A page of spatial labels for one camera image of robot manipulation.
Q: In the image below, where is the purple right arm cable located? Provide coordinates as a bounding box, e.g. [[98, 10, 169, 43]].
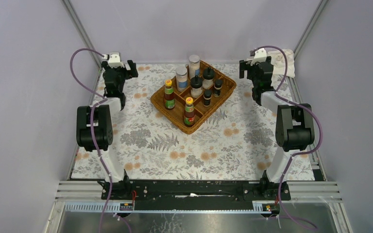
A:
[[249, 45, 323, 231]]

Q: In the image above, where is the white bottle black cap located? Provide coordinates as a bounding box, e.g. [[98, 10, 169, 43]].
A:
[[203, 67, 215, 89]]

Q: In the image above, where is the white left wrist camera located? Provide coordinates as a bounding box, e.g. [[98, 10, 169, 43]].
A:
[[103, 52, 125, 68]]

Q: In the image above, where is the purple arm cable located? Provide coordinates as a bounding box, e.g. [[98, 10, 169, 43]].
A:
[[249, 45, 323, 231], [69, 48, 133, 233]]

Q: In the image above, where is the silver lid white grain jar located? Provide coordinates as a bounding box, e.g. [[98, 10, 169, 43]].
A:
[[188, 54, 201, 79]]

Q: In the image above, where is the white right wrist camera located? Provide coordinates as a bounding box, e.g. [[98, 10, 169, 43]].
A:
[[247, 48, 268, 66]]

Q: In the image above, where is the small dark pepper jar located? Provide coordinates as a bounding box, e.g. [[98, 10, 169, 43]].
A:
[[213, 79, 223, 98]]

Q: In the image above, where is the green sauce bottle yellow cap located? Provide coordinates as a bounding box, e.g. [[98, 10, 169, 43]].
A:
[[164, 80, 175, 110]]

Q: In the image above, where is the brown wicker divided basket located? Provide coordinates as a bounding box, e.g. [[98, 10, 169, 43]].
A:
[[151, 61, 237, 134]]

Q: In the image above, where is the white crumpled cloth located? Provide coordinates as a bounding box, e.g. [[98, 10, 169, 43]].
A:
[[267, 49, 295, 78]]

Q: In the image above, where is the floral patterned table mat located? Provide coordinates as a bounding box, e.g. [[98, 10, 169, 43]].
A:
[[71, 63, 316, 182]]

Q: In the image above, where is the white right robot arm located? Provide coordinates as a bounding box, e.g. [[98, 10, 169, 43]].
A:
[[239, 56, 315, 200]]

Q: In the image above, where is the silver lid jar blue label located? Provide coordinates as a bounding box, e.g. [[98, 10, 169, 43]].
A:
[[175, 66, 188, 92]]

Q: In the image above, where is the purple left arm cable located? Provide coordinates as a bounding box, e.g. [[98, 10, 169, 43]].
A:
[[69, 48, 133, 233]]

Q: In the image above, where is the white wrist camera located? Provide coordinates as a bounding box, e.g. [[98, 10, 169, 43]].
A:
[[247, 48, 268, 66], [103, 52, 125, 68]]

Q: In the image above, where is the white jar wide black lid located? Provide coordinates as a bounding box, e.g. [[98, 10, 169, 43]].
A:
[[190, 76, 203, 99]]

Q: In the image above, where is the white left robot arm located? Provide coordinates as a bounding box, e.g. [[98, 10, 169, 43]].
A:
[[76, 60, 138, 200]]

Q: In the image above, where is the small pepper jar black cap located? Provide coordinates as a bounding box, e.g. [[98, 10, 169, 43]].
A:
[[203, 89, 212, 107]]

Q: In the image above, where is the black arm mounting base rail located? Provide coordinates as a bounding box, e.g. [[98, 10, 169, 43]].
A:
[[97, 180, 291, 211]]

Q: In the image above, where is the red sauce bottle yellow cap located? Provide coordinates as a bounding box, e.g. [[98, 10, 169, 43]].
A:
[[184, 97, 195, 126]]

